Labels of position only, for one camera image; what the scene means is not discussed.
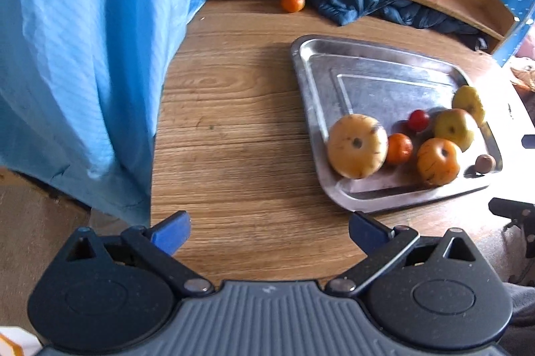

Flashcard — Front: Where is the small brown nut fruit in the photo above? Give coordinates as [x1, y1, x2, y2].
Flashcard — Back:
[474, 154, 496, 175]

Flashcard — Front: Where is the yellow lemon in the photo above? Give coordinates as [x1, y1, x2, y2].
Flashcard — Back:
[452, 85, 486, 127]

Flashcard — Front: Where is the green yellow apple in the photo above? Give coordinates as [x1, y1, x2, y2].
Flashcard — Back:
[433, 109, 479, 152]

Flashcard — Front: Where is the orange yellow persimmon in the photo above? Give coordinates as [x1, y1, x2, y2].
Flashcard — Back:
[416, 138, 461, 187]

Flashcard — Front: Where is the cherry tomato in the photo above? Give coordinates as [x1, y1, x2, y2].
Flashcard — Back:
[407, 110, 430, 133]

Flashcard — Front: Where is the orange tangerine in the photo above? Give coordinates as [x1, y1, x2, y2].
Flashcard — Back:
[386, 133, 414, 166]
[280, 0, 306, 13]

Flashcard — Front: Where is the large yellow spotted pear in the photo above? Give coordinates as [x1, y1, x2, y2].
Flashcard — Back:
[326, 114, 388, 180]

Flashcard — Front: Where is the silver metal tray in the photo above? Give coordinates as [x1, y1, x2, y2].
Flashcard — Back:
[290, 35, 503, 213]

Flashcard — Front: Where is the dark blue jacket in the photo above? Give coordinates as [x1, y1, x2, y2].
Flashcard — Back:
[306, 0, 489, 51]

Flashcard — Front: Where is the light blue garment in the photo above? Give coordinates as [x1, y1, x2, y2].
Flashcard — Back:
[1, 0, 205, 225]

